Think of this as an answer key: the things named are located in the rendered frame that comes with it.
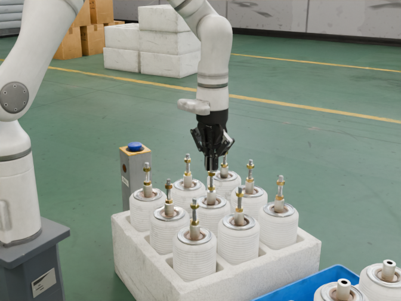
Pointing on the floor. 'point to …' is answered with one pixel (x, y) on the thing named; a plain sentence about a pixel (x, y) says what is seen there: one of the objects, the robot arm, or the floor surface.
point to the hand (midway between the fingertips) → (211, 163)
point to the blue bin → (310, 285)
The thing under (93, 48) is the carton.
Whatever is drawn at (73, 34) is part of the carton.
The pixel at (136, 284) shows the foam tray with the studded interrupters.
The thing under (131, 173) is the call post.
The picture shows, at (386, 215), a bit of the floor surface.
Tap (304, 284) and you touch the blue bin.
